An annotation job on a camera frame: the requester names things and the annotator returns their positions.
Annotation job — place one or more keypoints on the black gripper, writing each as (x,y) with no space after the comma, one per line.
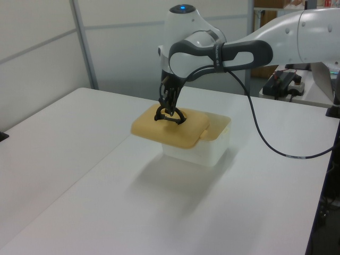
(170,83)

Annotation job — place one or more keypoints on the tan plastic case lid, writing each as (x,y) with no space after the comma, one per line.
(170,135)

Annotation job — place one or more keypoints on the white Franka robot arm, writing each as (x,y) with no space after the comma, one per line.
(305,34)

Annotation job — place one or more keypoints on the white plastic case box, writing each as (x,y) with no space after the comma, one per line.
(204,151)

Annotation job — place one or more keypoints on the brown cardboard box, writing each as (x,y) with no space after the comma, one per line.
(263,72)

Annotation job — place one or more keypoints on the black power unit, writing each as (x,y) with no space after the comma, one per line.
(276,85)

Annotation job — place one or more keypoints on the grey emergency stop button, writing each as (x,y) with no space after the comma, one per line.
(297,86)

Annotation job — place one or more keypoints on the silver laptop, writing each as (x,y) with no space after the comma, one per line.
(322,79)

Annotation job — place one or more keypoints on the grey partition post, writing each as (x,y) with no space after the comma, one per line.
(249,79)
(85,45)

